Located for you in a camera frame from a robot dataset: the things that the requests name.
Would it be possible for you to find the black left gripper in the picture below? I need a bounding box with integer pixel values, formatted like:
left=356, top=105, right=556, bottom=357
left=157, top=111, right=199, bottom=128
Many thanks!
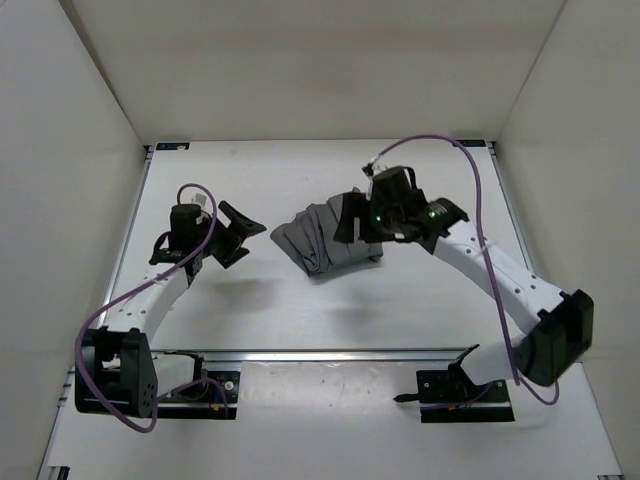
left=197, top=198, right=267, bottom=267

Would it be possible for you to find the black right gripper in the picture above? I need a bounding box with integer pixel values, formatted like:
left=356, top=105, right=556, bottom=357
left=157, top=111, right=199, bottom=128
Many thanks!
left=334, top=195, right=401, bottom=246

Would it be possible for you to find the grey pleated skirt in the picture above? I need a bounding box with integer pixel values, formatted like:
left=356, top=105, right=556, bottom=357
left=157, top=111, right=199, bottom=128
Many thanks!
left=270, top=193, right=384, bottom=278

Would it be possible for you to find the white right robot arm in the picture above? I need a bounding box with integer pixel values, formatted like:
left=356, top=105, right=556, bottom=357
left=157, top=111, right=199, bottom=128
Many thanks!
left=334, top=188, right=594, bottom=401

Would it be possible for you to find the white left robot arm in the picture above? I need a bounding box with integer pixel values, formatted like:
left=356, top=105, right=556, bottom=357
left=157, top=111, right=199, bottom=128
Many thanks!
left=74, top=201, right=266, bottom=418

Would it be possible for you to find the dark label sticker left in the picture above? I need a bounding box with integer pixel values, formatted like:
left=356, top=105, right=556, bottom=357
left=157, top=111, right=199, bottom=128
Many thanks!
left=155, top=142, right=190, bottom=151

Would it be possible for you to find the dark label sticker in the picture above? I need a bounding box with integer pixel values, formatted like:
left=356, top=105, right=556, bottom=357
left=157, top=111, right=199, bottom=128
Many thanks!
left=459, top=139, right=486, bottom=148
left=155, top=142, right=190, bottom=151

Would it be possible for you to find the dark label sticker right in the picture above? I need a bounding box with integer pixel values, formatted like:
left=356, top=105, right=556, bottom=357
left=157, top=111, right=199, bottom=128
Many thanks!
left=459, top=139, right=486, bottom=148

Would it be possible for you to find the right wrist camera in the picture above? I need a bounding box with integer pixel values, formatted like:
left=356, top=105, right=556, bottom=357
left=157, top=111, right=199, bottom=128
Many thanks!
left=362, top=161, right=417, bottom=204

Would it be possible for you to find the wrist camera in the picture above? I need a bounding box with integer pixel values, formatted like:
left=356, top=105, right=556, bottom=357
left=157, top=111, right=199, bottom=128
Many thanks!
left=149, top=193, right=211, bottom=265
left=362, top=161, right=417, bottom=204

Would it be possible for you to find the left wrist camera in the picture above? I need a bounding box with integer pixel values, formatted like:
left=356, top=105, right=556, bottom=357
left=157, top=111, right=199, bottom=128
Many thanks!
left=149, top=193, right=211, bottom=265

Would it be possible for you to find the aluminium table edge rail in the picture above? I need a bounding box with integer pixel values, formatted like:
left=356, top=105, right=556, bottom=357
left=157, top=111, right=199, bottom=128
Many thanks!
left=152, top=349, right=462, bottom=363

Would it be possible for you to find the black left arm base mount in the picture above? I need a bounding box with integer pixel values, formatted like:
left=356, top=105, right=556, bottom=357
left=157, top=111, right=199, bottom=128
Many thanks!
left=152, top=351, right=241, bottom=421

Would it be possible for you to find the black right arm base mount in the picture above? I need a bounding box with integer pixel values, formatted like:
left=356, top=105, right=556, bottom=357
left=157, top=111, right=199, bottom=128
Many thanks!
left=394, top=344, right=515, bottom=424

